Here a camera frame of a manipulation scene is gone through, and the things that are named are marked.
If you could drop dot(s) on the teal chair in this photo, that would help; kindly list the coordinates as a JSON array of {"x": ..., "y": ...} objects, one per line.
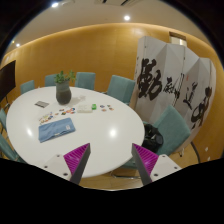
[
  {"x": 28, "y": 86},
  {"x": 85, "y": 80},
  {"x": 50, "y": 80},
  {"x": 174, "y": 130},
  {"x": 121, "y": 88},
  {"x": 4, "y": 146}
]

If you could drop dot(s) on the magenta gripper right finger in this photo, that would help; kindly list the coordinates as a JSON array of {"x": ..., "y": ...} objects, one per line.
[{"x": 151, "y": 166}]

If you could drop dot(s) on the dark grey plant pot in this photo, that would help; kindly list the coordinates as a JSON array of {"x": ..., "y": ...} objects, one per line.
[{"x": 63, "y": 93}]

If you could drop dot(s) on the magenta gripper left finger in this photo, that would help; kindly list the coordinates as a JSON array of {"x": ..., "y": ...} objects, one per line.
[{"x": 71, "y": 165}]

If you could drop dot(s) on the green small object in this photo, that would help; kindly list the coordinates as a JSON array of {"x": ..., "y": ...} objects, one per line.
[{"x": 94, "y": 106}]

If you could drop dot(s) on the colourful stickers left group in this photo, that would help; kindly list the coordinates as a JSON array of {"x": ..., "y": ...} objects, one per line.
[{"x": 56, "y": 114}]

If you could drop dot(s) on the teal chair far left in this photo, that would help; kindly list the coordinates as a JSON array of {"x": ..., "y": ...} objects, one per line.
[{"x": 28, "y": 86}]

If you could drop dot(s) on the teal chair back right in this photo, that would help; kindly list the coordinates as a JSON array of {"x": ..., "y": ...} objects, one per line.
[{"x": 121, "y": 88}]

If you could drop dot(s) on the teal chair left front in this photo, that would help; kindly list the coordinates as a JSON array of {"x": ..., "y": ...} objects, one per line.
[{"x": 4, "y": 146}]

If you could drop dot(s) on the colourful stickers right group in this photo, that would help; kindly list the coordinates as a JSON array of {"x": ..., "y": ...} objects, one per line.
[{"x": 106, "y": 107}]

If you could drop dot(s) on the grey card on table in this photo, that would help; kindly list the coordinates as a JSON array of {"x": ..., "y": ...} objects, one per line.
[{"x": 41, "y": 104}]

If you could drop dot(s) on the white oval table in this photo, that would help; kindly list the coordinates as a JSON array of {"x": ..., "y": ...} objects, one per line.
[{"x": 109, "y": 133}]

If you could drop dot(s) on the black bag on chair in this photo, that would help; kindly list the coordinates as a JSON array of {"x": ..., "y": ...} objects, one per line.
[{"x": 153, "y": 140}]

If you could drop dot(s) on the green potted plant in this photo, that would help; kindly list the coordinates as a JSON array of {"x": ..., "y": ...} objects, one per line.
[{"x": 62, "y": 77}]

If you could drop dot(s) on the blue folded towel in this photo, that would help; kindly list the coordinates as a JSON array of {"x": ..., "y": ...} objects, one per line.
[{"x": 55, "y": 129}]

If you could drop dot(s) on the black wall monitor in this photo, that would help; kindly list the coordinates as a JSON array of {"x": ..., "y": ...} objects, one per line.
[{"x": 7, "y": 79}]

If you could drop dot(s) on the colourful stickers group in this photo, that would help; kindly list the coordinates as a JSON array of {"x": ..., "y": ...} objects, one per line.
[
  {"x": 56, "y": 114},
  {"x": 106, "y": 107}
]

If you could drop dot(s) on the teal chair back middle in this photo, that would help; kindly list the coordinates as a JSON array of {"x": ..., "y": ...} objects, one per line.
[{"x": 85, "y": 80}]

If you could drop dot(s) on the teal chair right front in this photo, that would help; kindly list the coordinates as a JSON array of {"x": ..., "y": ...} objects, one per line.
[{"x": 174, "y": 130}]

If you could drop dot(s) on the teal chair back left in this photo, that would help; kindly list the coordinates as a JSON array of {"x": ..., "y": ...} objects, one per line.
[{"x": 50, "y": 80}]

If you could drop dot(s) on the calligraphy folding screen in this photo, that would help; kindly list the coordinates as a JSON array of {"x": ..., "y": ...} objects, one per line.
[{"x": 168, "y": 74}]

